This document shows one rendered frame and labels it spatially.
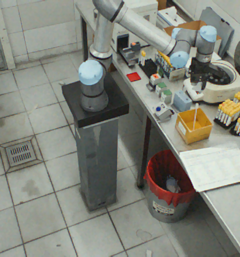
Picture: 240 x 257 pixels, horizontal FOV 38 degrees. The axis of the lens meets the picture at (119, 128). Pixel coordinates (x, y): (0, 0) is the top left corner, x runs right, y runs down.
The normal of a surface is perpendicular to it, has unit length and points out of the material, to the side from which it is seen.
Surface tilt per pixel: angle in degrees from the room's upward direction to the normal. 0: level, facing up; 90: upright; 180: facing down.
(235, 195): 0
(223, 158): 0
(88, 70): 10
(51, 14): 90
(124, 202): 0
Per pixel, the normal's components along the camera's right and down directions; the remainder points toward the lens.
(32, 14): 0.40, 0.69
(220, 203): 0.02, -0.67
